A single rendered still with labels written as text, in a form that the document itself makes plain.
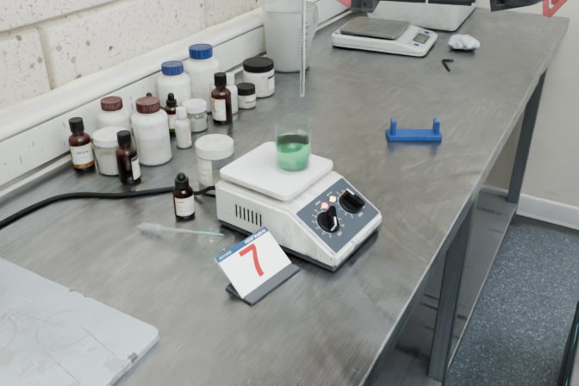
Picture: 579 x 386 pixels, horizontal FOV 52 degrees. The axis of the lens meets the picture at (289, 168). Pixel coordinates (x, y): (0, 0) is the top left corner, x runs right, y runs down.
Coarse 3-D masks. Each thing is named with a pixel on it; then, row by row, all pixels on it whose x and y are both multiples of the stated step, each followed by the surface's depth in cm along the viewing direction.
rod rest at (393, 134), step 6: (390, 126) 111; (438, 126) 109; (390, 132) 111; (396, 132) 111; (402, 132) 111; (408, 132) 111; (414, 132) 111; (420, 132) 111; (426, 132) 111; (432, 132) 111; (438, 132) 109; (390, 138) 110; (396, 138) 110; (402, 138) 110; (408, 138) 110; (414, 138) 110; (420, 138) 110; (426, 138) 110; (432, 138) 110; (438, 138) 110
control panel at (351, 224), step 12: (324, 192) 81; (336, 192) 82; (312, 204) 78; (336, 204) 80; (300, 216) 76; (312, 216) 77; (348, 216) 80; (360, 216) 81; (372, 216) 82; (312, 228) 76; (348, 228) 78; (360, 228) 79; (324, 240) 75; (336, 240) 76; (348, 240) 77; (336, 252) 75
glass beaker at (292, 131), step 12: (276, 120) 80; (288, 120) 82; (300, 120) 81; (312, 120) 79; (276, 132) 79; (288, 132) 77; (300, 132) 77; (276, 144) 80; (288, 144) 78; (300, 144) 78; (276, 156) 81; (288, 156) 79; (300, 156) 79; (276, 168) 82; (288, 168) 80; (300, 168) 80
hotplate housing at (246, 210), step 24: (216, 192) 82; (240, 192) 80; (312, 192) 80; (240, 216) 81; (264, 216) 79; (288, 216) 76; (288, 240) 78; (312, 240) 75; (360, 240) 79; (336, 264) 75
